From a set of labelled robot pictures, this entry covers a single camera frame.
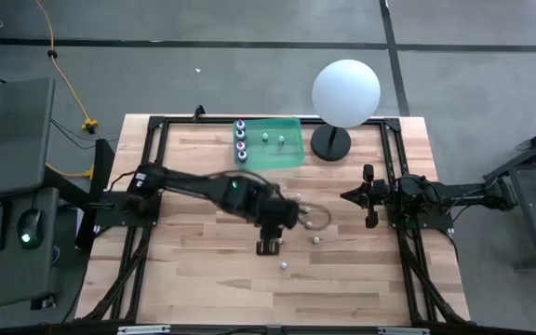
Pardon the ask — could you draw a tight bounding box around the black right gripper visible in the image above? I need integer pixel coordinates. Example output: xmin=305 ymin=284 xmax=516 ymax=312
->
xmin=340 ymin=164 xmax=393 ymax=229

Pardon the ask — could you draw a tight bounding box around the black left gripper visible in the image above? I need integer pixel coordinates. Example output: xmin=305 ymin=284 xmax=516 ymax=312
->
xmin=256 ymin=199 xmax=301 ymax=257

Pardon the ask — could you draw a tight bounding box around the teal translucent plastic tray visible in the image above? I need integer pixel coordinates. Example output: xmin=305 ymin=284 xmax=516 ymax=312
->
xmin=233 ymin=117 xmax=306 ymax=172

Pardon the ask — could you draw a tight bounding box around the white globe lamp black stand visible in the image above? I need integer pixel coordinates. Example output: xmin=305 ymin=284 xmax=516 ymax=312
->
xmin=309 ymin=59 xmax=382 ymax=163

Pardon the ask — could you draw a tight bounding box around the dark metal side stand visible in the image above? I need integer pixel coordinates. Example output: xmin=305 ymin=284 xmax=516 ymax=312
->
xmin=481 ymin=116 xmax=536 ymax=272

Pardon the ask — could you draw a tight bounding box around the black upright panel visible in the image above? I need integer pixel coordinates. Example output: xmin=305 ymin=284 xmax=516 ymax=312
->
xmin=74 ymin=138 xmax=116 ymax=252

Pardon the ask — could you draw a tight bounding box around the black computer mouse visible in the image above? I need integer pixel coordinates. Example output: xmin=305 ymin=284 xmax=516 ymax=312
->
xmin=16 ymin=208 xmax=46 ymax=251

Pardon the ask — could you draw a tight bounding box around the grey side desk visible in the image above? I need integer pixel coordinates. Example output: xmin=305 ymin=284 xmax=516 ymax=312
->
xmin=0 ymin=76 xmax=60 ymax=314

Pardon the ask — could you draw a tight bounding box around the grey raised desk shelf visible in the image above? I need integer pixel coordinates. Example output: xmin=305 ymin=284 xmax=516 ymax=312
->
xmin=0 ymin=76 xmax=57 ymax=200

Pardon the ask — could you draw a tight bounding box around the black left wrist camera cable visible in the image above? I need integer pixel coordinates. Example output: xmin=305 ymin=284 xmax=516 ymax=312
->
xmin=295 ymin=200 xmax=333 ymax=232

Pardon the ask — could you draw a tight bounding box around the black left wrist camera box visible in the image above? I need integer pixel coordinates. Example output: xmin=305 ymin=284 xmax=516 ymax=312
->
xmin=282 ymin=200 xmax=301 ymax=229

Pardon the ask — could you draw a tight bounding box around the silver metal bracket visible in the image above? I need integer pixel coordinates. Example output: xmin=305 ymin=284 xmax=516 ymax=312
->
xmin=117 ymin=325 xmax=171 ymax=335
xmin=377 ymin=326 xmax=431 ymax=335

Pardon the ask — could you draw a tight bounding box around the black aluminium table frame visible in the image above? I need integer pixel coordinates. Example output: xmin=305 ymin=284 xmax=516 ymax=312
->
xmin=74 ymin=114 xmax=472 ymax=327

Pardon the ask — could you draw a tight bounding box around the yellow extension cable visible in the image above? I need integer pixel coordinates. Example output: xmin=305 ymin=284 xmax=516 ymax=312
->
xmin=33 ymin=0 xmax=101 ymax=181

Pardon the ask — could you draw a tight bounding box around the black floor cable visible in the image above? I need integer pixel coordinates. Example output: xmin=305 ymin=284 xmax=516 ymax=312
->
xmin=49 ymin=118 xmax=120 ymax=151

